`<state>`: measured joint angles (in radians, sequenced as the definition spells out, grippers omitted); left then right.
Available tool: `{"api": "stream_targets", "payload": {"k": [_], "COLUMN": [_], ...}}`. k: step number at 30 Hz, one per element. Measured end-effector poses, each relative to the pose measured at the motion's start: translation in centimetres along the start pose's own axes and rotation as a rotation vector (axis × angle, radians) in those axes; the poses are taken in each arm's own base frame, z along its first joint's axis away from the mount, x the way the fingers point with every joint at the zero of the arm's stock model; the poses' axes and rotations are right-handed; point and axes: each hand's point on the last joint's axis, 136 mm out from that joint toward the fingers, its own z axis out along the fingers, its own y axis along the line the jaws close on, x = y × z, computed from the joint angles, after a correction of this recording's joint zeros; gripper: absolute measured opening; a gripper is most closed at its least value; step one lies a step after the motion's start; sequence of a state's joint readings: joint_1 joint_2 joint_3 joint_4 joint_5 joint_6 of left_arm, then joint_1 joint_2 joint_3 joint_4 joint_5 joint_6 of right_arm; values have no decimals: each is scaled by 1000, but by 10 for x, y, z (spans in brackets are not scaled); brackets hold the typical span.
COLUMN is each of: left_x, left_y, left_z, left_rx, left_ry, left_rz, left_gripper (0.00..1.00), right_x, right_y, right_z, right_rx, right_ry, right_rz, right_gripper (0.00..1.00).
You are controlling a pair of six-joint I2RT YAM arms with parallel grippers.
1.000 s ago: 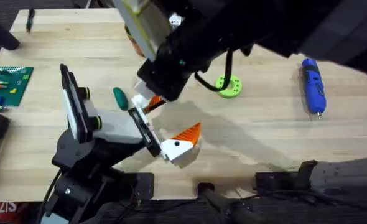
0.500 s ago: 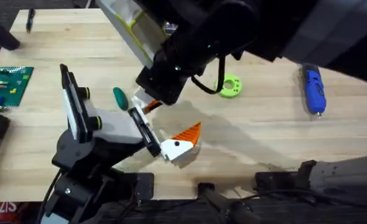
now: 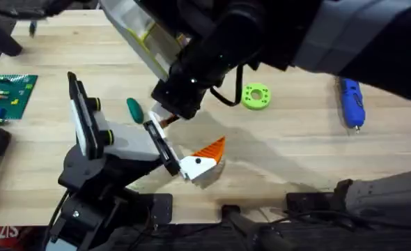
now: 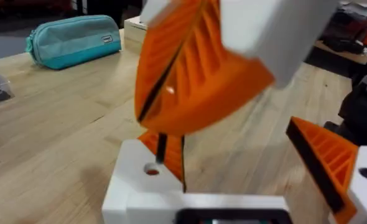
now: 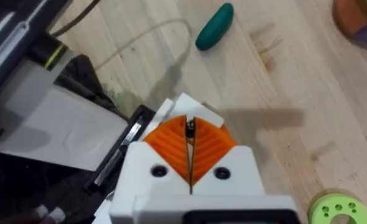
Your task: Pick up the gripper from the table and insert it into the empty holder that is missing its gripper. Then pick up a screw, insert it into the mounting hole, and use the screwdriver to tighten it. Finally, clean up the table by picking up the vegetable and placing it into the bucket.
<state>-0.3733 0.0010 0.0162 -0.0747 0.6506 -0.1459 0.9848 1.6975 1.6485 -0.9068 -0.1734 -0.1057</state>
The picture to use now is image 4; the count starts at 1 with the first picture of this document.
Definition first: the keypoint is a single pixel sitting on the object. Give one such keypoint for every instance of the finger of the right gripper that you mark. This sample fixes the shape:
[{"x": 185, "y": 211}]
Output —
[
  {"x": 158, "y": 53},
  {"x": 221, "y": 77}
]

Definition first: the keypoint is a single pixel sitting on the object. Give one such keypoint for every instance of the teal zip pencil bag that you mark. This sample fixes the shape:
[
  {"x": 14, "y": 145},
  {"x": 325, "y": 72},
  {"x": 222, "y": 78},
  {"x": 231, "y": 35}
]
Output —
[{"x": 74, "y": 40}]

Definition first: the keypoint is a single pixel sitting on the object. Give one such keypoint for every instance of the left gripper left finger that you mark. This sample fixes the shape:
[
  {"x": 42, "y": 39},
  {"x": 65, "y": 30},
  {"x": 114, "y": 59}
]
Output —
[{"x": 133, "y": 186}]

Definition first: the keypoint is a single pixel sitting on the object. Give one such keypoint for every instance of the heap of boxes and tools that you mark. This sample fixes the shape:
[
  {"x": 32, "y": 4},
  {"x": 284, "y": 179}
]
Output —
[{"x": 354, "y": 28}]

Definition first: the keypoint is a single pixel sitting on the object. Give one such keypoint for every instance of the pale wooden box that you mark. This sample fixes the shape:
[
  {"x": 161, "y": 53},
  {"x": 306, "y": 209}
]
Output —
[{"x": 135, "y": 32}]

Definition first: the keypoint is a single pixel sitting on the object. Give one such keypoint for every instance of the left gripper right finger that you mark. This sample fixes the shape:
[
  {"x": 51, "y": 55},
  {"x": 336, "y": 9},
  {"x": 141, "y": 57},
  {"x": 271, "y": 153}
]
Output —
[{"x": 329, "y": 155}]

